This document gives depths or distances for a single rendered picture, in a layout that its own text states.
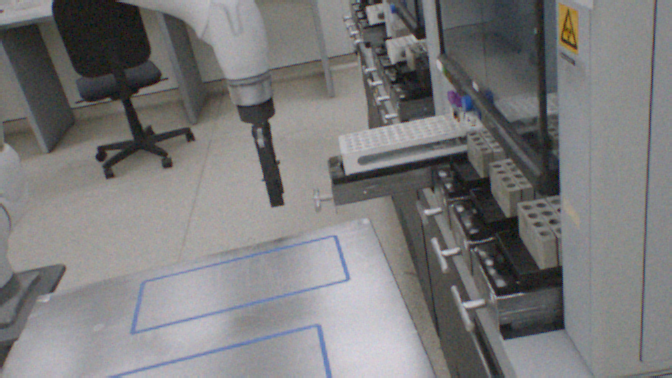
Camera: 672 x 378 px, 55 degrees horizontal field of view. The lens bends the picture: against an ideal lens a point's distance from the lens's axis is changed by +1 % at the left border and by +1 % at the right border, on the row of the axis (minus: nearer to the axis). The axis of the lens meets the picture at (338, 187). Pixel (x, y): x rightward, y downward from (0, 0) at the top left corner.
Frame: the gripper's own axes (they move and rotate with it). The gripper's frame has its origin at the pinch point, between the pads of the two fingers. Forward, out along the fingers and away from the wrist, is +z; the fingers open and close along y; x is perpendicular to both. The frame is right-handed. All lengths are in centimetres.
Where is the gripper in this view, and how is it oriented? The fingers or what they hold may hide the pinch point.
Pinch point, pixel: (275, 187)
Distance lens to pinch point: 140.2
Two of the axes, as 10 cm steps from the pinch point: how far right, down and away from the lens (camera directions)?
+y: -0.8, -4.4, 8.9
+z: 1.7, 8.8, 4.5
